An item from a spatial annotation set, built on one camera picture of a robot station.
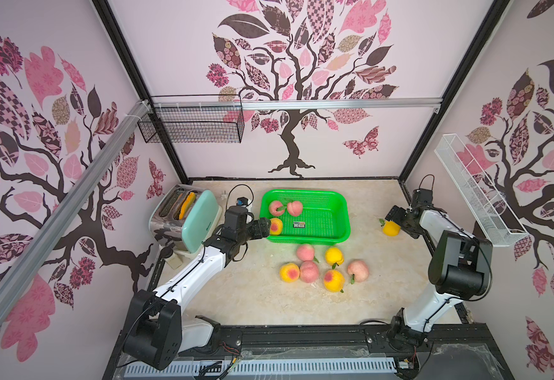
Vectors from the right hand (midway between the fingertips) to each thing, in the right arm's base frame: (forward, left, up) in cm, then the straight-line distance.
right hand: (397, 223), depth 95 cm
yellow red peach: (0, +50, 0) cm, 50 cm away
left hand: (-6, +55, +9) cm, 56 cm away
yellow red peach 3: (-23, +29, -1) cm, 37 cm away
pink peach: (+9, +42, 0) cm, 43 cm away
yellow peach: (-2, +3, -1) cm, 4 cm away
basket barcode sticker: (+5, +40, -6) cm, 41 cm away
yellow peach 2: (-13, +28, -1) cm, 30 cm away
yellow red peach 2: (-20, +45, 0) cm, 49 cm away
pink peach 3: (-19, +38, -1) cm, 43 cm away
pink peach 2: (-12, +39, 0) cm, 41 cm away
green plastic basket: (+9, +28, -7) cm, 30 cm away
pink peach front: (+9, +51, +1) cm, 52 cm away
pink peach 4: (-19, +20, -1) cm, 28 cm away
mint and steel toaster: (-2, +83, +11) cm, 84 cm away
